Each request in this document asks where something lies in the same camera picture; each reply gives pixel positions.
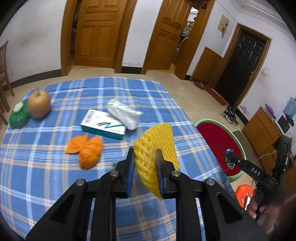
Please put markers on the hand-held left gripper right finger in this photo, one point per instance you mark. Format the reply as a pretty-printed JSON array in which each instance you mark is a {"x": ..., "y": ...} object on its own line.
[{"x": 160, "y": 178}]

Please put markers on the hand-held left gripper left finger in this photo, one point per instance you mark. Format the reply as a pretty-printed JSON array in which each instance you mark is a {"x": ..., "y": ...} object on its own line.
[{"x": 130, "y": 171}]

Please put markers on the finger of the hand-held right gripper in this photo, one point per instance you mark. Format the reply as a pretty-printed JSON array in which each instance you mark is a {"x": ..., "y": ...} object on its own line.
[{"x": 252, "y": 171}]

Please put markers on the yellow foam fruit net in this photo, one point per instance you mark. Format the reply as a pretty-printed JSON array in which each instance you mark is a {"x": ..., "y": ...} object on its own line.
[{"x": 157, "y": 139}]

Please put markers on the red round stool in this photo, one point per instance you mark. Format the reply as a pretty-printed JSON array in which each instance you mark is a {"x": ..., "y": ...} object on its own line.
[{"x": 212, "y": 134}]

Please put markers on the person's right hand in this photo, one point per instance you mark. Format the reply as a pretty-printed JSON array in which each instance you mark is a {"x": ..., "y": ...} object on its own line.
[{"x": 254, "y": 209}]

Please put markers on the orange plastic stool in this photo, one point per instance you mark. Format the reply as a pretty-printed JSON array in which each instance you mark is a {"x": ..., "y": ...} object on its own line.
[{"x": 242, "y": 192}]

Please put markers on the wooden cabinet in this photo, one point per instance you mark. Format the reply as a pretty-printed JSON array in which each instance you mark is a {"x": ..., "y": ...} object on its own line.
[{"x": 261, "y": 134}]

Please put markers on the white framed black screen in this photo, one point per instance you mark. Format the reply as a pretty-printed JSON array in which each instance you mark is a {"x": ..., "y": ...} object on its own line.
[{"x": 284, "y": 123}]

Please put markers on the smartphone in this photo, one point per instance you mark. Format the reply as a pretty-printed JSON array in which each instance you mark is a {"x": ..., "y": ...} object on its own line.
[{"x": 246, "y": 202}]

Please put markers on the purple item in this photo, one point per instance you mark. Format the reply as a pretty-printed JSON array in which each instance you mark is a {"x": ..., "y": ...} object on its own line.
[{"x": 270, "y": 111}]

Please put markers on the orange cloth bag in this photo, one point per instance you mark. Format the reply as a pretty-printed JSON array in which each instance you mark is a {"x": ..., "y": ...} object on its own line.
[{"x": 89, "y": 153}]

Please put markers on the blue water bottle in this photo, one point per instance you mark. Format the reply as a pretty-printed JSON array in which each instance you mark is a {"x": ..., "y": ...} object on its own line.
[{"x": 290, "y": 106}]

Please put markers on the teal and white box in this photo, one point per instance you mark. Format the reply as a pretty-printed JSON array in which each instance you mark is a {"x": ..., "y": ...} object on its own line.
[{"x": 101, "y": 126}]

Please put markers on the black sneaker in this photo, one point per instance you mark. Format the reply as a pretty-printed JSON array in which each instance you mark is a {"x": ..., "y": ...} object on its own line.
[
  {"x": 231, "y": 109},
  {"x": 230, "y": 118}
]

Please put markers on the white plastic packet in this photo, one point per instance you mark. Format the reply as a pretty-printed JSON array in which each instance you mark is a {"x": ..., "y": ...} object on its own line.
[{"x": 122, "y": 113}]

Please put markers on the blue plaid tablecloth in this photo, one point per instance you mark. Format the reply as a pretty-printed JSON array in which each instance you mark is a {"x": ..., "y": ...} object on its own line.
[{"x": 57, "y": 176}]

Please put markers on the red doormat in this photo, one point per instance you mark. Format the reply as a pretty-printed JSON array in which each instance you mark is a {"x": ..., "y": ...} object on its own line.
[{"x": 216, "y": 95}]

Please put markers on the black metal door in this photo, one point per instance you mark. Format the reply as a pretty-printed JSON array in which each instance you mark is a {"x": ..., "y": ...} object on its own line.
[{"x": 240, "y": 67}]

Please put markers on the small brown floor item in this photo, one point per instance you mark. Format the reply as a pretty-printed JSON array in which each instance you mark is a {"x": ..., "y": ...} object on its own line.
[{"x": 199, "y": 85}]

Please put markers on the brown apple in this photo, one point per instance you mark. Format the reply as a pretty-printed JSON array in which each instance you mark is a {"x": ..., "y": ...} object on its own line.
[{"x": 39, "y": 104}]

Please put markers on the green container with white cap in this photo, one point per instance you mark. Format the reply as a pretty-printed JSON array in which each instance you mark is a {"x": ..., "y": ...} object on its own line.
[{"x": 19, "y": 118}]

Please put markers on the open wooden door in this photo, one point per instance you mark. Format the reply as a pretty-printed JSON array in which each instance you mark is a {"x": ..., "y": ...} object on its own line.
[{"x": 166, "y": 37}]

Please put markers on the closed wooden door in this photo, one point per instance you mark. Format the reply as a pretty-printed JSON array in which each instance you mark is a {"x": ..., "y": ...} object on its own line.
[{"x": 99, "y": 34}]

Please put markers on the wooden chair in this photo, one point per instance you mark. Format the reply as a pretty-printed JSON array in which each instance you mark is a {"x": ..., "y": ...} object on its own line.
[{"x": 3, "y": 69}]

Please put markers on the white wall switch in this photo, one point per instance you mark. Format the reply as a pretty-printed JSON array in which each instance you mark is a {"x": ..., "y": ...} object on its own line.
[{"x": 267, "y": 73}]

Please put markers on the wooden wall panel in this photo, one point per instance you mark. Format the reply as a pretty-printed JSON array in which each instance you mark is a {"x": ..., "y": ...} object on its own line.
[{"x": 207, "y": 67}]

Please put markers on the beige wall box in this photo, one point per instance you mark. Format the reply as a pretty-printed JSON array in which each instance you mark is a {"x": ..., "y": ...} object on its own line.
[{"x": 223, "y": 22}]

